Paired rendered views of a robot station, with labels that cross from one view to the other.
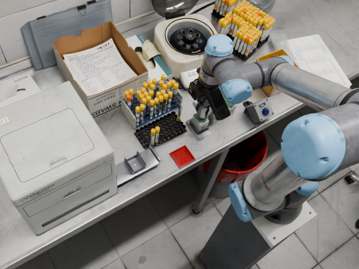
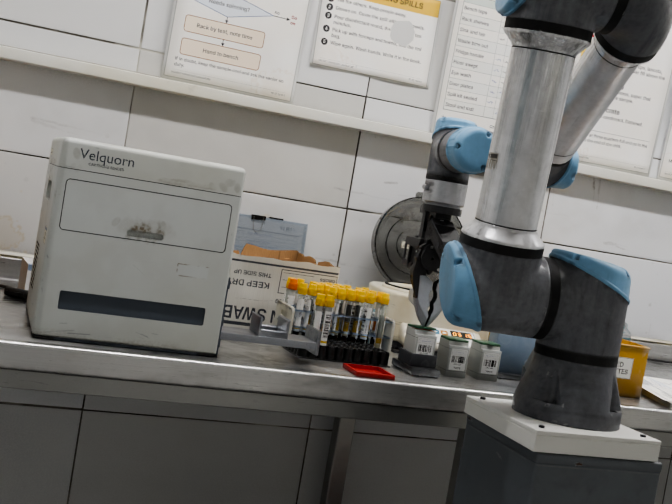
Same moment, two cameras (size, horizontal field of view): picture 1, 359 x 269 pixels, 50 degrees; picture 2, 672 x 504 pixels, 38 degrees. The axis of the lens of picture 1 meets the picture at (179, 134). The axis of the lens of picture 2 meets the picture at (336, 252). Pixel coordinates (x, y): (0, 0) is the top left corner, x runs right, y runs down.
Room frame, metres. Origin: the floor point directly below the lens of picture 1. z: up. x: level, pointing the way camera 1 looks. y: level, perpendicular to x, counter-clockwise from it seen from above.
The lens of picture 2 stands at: (-0.87, -0.59, 1.15)
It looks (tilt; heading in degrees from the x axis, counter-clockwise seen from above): 3 degrees down; 24
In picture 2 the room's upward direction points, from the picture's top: 10 degrees clockwise
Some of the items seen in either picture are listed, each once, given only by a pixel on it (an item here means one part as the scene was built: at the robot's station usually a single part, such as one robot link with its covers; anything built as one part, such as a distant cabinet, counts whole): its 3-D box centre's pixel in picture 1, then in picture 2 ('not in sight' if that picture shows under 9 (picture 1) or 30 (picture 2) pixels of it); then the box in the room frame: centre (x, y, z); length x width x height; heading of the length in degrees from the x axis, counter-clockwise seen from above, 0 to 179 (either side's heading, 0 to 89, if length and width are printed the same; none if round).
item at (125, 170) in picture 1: (129, 167); (255, 329); (0.54, 0.14, 0.92); 0.21 x 0.07 x 0.05; 134
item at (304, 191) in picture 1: (293, 182); (580, 300); (0.54, -0.36, 1.07); 0.13 x 0.12 x 0.14; 122
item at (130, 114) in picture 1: (151, 103); (333, 328); (0.82, 0.12, 0.91); 0.20 x 0.10 x 0.07; 134
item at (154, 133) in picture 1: (161, 124); (341, 326); (0.73, 0.07, 0.93); 0.17 x 0.09 x 0.11; 134
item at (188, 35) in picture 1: (188, 41); not in sight; (1.12, 0.04, 0.97); 0.15 x 0.15 x 0.07
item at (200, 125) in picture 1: (200, 121); (419, 346); (0.78, -0.06, 0.92); 0.05 x 0.04 x 0.06; 44
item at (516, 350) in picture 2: not in sight; (515, 351); (0.98, -0.19, 0.92); 0.10 x 0.07 x 0.10; 128
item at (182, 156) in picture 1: (182, 156); (368, 371); (0.65, -0.03, 0.88); 0.07 x 0.07 x 0.01; 44
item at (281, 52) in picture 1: (275, 72); (597, 362); (1.09, -0.33, 0.93); 0.13 x 0.13 x 0.10; 40
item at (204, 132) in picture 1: (198, 126); (416, 361); (0.78, -0.06, 0.89); 0.09 x 0.05 x 0.04; 44
